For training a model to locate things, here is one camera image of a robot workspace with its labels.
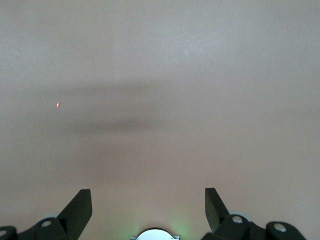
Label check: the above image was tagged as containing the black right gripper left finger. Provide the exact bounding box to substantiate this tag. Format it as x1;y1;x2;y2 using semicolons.
0;189;93;240

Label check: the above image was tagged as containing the brown table mat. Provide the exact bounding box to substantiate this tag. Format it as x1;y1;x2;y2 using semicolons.
0;0;320;240

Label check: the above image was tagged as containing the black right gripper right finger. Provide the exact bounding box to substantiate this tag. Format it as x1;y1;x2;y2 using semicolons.
201;187;307;240

